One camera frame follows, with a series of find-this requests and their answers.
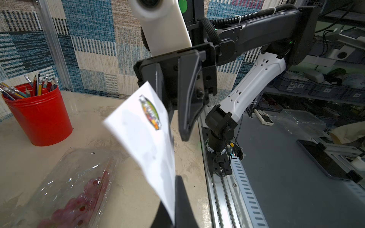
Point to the white remote control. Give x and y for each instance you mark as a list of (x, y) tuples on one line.
[(263, 117)]

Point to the pencils in red cup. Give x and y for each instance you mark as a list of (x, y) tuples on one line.
[(35, 87)]

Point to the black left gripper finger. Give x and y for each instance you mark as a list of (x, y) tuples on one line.
[(184, 217)]

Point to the clear plastic box on floor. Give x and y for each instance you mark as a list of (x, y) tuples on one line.
[(298, 122)]

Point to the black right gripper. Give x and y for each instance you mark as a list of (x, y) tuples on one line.
[(183, 81)]

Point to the clear box of red grapes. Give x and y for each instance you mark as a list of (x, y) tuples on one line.
[(73, 195)]

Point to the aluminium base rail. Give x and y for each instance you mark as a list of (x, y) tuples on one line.
[(233, 203)]

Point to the red pencil cup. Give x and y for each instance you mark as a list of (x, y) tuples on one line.
[(44, 118)]

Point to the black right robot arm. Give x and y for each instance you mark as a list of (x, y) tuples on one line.
[(282, 35)]

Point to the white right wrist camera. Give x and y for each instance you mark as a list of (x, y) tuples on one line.
[(163, 25)]

